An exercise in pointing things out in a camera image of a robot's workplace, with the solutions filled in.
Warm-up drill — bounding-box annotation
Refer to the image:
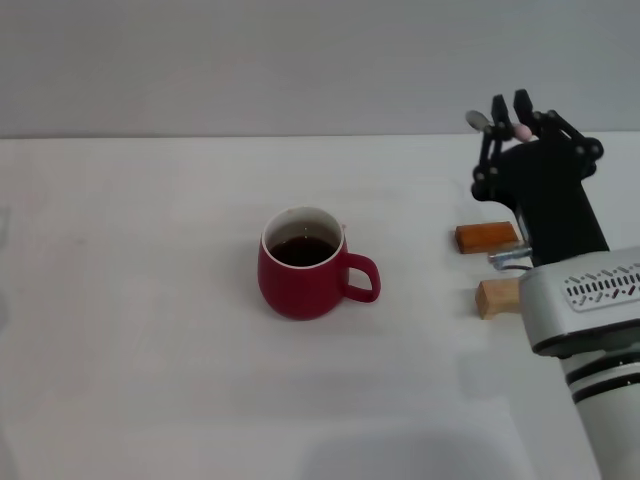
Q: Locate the light wooden block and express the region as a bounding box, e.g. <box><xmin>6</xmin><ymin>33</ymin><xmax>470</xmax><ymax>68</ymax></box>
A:
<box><xmin>474</xmin><ymin>278</ymin><xmax>522</xmax><ymax>321</ymax></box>

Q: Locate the dark orange wooden block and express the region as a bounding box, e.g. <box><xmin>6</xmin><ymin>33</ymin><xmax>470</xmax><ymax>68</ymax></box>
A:
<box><xmin>455</xmin><ymin>220</ymin><xmax>519</xmax><ymax>256</ymax></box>

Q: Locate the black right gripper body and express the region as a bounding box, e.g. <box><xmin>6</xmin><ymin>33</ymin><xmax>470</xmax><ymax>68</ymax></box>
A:
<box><xmin>492</xmin><ymin>135</ymin><xmax>611</xmax><ymax>267</ymax></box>

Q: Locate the pink handled metal spoon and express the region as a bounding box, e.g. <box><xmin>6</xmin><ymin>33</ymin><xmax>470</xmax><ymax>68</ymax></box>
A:
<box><xmin>464</xmin><ymin>110</ymin><xmax>534</xmax><ymax>143</ymax></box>

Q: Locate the right wrist cable with plug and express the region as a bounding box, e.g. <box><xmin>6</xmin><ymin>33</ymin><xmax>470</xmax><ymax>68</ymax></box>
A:
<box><xmin>487</xmin><ymin>243</ymin><xmax>534</xmax><ymax>274</ymax></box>

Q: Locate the red ceramic coffee mug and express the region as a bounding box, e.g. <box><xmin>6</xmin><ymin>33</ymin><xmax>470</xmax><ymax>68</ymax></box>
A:
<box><xmin>257</xmin><ymin>206</ymin><xmax>382</xmax><ymax>322</ymax></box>

